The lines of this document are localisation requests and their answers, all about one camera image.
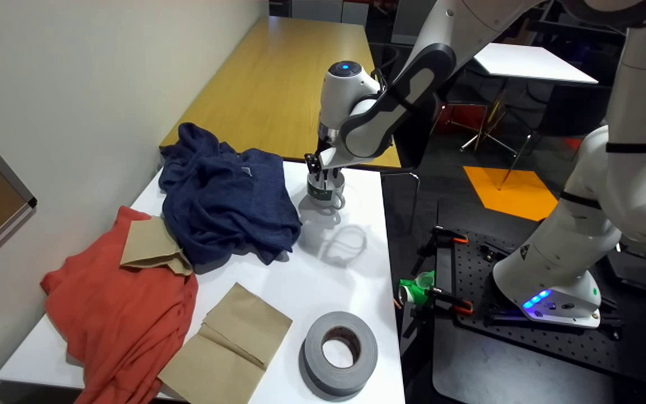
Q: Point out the navy blue cloth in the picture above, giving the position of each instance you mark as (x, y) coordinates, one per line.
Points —
(225, 198)

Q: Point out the tan folded cloth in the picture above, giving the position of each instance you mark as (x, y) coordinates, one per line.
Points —
(225, 350)
(151, 244)

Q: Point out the light wooden table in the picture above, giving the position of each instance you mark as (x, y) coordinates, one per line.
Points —
(285, 81)

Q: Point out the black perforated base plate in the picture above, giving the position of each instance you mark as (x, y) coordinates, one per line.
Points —
(502, 350)

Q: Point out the grey duct tape roll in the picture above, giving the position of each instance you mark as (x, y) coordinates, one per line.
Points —
(314, 371)

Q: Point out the white mug with green band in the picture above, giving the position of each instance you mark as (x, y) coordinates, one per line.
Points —
(324, 193)

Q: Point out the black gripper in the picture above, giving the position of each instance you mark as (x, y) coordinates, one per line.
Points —
(321, 162)

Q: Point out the black metal stand legs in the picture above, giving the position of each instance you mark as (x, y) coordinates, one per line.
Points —
(499, 138)

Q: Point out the small white table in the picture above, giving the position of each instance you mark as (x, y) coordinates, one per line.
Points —
(536, 64)

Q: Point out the red orange cloth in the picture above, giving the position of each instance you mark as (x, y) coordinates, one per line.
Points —
(124, 321)

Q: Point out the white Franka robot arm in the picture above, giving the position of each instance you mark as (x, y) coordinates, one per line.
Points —
(621, 180)

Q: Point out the green crumpled object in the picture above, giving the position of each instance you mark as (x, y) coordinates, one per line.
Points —
(418, 289)

